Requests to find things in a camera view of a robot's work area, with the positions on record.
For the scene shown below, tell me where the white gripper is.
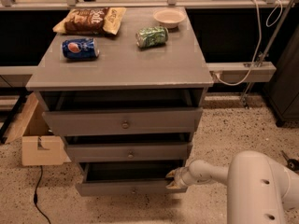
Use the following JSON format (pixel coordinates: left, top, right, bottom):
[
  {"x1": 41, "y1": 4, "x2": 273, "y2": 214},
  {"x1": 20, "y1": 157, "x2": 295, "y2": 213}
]
[{"x1": 165, "y1": 167, "x2": 196, "y2": 189}]

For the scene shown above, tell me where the grey bottom drawer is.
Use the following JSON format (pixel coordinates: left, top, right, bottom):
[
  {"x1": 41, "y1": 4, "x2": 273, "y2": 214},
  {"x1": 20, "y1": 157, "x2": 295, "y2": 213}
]
[{"x1": 76, "y1": 160, "x2": 186, "y2": 196}]

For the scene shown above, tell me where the grey drawer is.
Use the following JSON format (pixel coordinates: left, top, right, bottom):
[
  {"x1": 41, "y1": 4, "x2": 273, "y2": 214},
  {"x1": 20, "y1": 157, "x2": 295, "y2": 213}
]
[
  {"x1": 76, "y1": 160, "x2": 186, "y2": 196},
  {"x1": 65, "y1": 142, "x2": 192, "y2": 162},
  {"x1": 43, "y1": 108, "x2": 203, "y2": 136}
]

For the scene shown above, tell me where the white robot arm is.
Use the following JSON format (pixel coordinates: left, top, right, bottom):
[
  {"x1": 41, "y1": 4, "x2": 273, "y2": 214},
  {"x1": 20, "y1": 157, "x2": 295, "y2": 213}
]
[{"x1": 166, "y1": 151, "x2": 299, "y2": 224}]

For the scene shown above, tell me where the grey middle drawer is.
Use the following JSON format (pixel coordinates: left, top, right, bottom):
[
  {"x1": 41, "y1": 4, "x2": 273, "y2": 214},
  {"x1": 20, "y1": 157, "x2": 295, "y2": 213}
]
[{"x1": 65, "y1": 142, "x2": 192, "y2": 162}]

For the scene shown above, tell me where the grey top drawer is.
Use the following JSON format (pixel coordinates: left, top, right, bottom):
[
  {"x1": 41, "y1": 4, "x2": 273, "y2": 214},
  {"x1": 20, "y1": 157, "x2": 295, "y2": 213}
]
[{"x1": 43, "y1": 108, "x2": 203, "y2": 136}]

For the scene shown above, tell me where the grey drawer cabinet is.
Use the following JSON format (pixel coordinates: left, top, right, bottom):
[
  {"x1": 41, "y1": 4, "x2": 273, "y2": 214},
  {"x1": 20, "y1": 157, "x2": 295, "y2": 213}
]
[{"x1": 25, "y1": 6, "x2": 215, "y2": 185}]

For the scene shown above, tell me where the black tool on floor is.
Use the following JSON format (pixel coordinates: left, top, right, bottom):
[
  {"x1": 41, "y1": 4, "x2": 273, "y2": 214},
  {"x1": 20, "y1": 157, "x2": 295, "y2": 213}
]
[{"x1": 281, "y1": 151, "x2": 299, "y2": 171}]

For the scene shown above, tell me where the dark grey cabinet right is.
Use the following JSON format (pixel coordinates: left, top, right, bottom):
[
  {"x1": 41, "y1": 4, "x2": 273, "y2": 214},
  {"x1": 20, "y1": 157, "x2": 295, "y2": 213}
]
[{"x1": 263, "y1": 25, "x2": 299, "y2": 127}]

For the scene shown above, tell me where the green soda can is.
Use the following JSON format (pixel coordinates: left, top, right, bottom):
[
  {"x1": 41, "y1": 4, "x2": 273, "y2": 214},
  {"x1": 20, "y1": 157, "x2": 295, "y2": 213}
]
[{"x1": 135, "y1": 26, "x2": 168, "y2": 49}]

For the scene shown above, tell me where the metal pole stand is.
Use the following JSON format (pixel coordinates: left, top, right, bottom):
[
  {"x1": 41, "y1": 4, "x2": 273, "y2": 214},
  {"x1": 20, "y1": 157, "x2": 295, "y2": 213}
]
[{"x1": 239, "y1": 0, "x2": 299, "y2": 109}]

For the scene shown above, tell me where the blue pepsi can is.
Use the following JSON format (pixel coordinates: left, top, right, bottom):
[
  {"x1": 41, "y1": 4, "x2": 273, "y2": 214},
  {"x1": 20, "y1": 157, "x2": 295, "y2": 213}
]
[{"x1": 62, "y1": 38, "x2": 99, "y2": 60}]

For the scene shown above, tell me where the white bowl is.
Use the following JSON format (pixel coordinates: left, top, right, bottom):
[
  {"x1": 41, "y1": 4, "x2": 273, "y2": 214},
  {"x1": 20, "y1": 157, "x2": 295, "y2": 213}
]
[{"x1": 153, "y1": 8, "x2": 186, "y2": 29}]

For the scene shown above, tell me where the brown yellow chip bag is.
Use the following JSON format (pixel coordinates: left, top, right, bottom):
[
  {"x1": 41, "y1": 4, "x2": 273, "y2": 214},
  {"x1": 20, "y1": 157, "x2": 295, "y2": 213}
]
[{"x1": 53, "y1": 7, "x2": 126, "y2": 35}]

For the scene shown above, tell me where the black cable on floor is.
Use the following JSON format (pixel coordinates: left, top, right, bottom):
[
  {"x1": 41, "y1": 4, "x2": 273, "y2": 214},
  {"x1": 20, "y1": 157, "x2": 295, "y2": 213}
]
[{"x1": 33, "y1": 165, "x2": 52, "y2": 224}]

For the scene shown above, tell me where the grey wall rail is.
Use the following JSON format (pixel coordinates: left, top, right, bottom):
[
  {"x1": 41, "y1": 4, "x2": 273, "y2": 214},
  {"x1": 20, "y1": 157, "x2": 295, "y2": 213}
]
[{"x1": 206, "y1": 62, "x2": 276, "y2": 85}]

